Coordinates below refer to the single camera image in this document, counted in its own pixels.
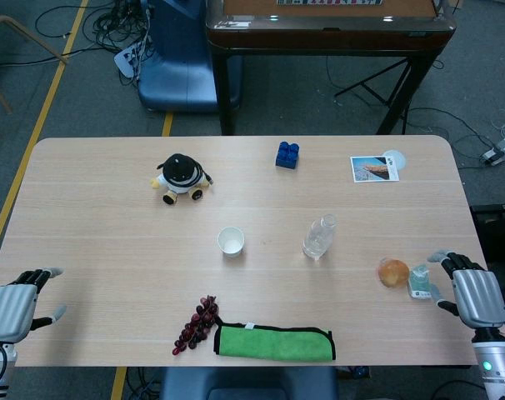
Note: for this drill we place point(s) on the grey power strip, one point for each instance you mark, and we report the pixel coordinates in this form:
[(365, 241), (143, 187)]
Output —
[(496, 152)]

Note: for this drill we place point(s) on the blue building block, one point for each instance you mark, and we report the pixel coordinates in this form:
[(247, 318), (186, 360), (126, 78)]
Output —
[(286, 156)]

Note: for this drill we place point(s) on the green and white packet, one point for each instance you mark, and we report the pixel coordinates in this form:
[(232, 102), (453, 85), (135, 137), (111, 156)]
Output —
[(419, 285)]

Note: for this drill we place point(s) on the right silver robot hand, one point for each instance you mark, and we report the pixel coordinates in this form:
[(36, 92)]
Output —
[(479, 298)]

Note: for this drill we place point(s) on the photo postcard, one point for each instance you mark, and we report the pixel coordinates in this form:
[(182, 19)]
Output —
[(373, 170)]

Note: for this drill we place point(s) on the white power strip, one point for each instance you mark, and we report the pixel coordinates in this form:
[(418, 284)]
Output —
[(129, 58)]

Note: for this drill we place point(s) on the white mahjong tile row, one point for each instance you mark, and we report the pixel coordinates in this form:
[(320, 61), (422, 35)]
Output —
[(327, 2)]

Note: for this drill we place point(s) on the white paper cup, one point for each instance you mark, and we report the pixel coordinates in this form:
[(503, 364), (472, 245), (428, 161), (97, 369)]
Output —
[(231, 242)]

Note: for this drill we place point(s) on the green cloth with black trim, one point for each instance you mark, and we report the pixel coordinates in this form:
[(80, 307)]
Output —
[(273, 343)]

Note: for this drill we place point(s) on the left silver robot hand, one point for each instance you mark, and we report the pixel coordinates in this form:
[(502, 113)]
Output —
[(8, 308)]

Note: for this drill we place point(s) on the transparent plastic bottle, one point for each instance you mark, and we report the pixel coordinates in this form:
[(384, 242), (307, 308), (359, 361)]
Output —
[(317, 241)]

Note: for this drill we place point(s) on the blue machine base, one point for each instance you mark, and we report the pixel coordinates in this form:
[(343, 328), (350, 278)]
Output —
[(173, 62)]

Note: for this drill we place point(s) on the black box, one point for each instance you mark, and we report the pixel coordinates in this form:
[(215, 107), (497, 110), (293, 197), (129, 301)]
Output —
[(494, 233)]

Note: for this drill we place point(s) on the dark blue seat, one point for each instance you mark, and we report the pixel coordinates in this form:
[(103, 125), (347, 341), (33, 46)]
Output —
[(236, 383)]

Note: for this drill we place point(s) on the white round disc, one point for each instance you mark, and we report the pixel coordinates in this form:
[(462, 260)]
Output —
[(398, 157)]

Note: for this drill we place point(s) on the purple grape bunch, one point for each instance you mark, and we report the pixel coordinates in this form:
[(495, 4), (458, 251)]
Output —
[(198, 323)]

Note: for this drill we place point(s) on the brown mahjong table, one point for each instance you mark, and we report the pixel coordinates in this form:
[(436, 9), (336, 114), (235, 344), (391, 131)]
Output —
[(319, 37)]

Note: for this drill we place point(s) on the white chair with wooden legs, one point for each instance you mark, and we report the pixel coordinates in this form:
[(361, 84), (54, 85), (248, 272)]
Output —
[(31, 36)]

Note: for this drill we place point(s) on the black and white plush toy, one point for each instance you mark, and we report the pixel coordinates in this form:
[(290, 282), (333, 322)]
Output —
[(179, 175)]

